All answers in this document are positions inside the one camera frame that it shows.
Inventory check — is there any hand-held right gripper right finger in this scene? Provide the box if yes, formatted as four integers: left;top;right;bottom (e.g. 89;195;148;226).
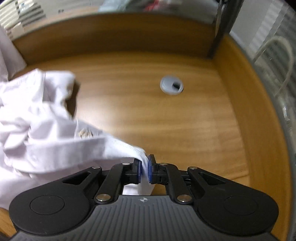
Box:
148;154;226;205

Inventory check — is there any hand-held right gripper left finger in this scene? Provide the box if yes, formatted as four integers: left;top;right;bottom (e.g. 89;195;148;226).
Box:
61;158;142;204

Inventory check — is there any white shirt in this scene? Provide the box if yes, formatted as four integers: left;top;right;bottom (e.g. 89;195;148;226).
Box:
0;25;26;82
0;68;154;210

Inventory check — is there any frosted striped glass partition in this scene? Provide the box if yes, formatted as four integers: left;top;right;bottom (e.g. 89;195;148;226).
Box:
229;0;296;241
0;0;232;42

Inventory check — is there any grey desk cable grommet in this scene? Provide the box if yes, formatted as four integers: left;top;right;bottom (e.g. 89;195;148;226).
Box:
160;75;184;95

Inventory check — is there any white rope-handled paper bag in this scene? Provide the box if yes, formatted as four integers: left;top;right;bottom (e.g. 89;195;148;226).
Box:
253;37;292;97

